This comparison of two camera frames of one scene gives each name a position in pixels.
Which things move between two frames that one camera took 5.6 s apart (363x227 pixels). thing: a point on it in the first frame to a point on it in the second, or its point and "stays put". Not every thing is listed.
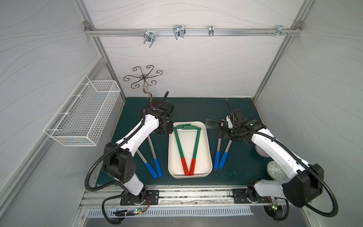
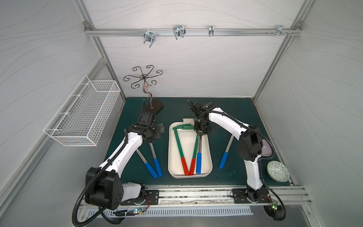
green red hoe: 189,126 stays put
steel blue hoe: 215,124 to 199,155
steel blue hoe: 224,155 stays put
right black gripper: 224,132 to 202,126
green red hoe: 187,126 stays put
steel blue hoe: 159,170 stays put
